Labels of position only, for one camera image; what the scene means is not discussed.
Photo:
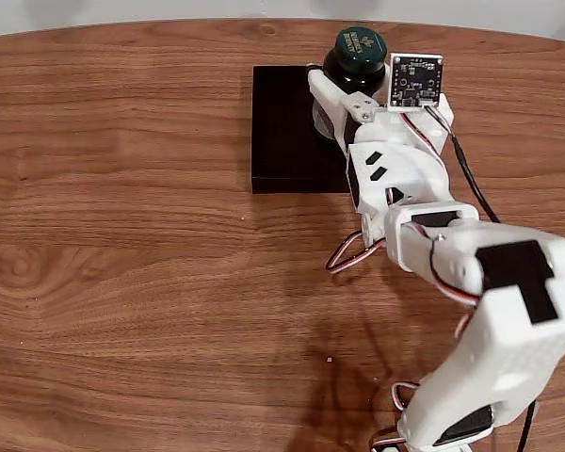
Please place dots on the dark green pill bottle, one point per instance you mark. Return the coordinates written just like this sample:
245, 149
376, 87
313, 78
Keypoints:
360, 44

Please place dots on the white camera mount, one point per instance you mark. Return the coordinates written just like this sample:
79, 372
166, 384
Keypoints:
440, 117

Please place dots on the black shallow box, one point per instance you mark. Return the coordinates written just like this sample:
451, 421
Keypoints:
282, 127

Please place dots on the black camera circuit board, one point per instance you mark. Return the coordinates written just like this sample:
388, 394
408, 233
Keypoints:
416, 80

